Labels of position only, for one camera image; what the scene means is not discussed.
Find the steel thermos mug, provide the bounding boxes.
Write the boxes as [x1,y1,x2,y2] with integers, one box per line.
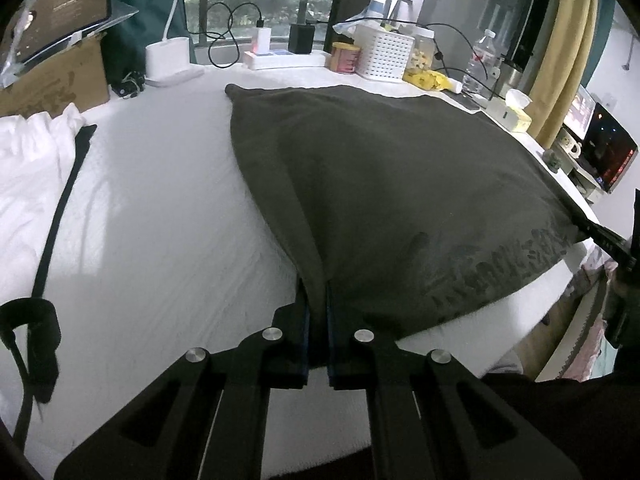
[494,57,526,98]

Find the clear water bottle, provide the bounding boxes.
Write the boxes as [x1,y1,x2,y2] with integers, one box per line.
[462,30,499,96]

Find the black computer tower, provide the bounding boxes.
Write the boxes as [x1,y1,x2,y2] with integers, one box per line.
[582,102,640,195]

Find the teal curtain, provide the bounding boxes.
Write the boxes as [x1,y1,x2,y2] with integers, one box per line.
[37,0,188,96]
[580,0,616,91]

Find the clear plastic jar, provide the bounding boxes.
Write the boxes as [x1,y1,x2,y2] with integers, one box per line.
[407,27,436,69]

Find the red can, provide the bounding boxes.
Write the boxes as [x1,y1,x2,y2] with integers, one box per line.
[330,42,361,75]

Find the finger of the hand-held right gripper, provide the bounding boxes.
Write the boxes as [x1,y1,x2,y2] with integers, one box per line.
[570,212,640,274]

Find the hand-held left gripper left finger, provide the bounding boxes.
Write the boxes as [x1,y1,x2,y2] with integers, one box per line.
[54,277,310,480]

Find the white power strip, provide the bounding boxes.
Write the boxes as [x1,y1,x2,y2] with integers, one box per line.
[243,50,326,70]

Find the white crumpled cloth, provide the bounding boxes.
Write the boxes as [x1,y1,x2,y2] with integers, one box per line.
[0,102,86,306]

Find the black charger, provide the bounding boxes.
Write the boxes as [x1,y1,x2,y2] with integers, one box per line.
[289,22,316,55]

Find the dark phone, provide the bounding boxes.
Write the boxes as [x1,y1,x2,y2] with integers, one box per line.
[442,91,483,112]

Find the black charger cable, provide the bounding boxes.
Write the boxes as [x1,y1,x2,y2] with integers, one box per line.
[205,1,264,69]

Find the cardboard box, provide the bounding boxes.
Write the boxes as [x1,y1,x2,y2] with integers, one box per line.
[0,34,111,117]

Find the dark grey t-shirt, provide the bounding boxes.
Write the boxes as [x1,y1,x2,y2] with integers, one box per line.
[224,84,598,371]

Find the person's dark clothing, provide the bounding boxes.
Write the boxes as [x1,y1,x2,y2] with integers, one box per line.
[480,372,640,480]

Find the white perforated basket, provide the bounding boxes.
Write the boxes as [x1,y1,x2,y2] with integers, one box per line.
[354,25,416,81]

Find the white side desk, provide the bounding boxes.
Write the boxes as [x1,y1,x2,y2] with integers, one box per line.
[567,155,606,206]

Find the yellow tissue box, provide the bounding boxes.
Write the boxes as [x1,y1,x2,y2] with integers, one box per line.
[487,89,532,133]

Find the white printed mug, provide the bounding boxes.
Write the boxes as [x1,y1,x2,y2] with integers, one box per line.
[557,127,582,157]

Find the black balcony railing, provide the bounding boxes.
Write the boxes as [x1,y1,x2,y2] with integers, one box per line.
[182,0,341,44]

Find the yellow curtain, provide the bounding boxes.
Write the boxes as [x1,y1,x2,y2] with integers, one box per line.
[527,0,600,147]

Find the yellow snack bag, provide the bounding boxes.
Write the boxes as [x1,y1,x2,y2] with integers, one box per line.
[404,70,451,90]

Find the black flat strap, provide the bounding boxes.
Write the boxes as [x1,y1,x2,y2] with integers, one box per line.
[30,124,98,303]

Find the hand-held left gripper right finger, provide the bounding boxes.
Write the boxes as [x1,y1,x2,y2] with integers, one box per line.
[327,285,583,480]

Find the white desk lamp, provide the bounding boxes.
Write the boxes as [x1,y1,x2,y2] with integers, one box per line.
[145,0,205,88]

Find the long black cable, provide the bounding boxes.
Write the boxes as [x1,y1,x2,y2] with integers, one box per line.
[310,17,501,106]

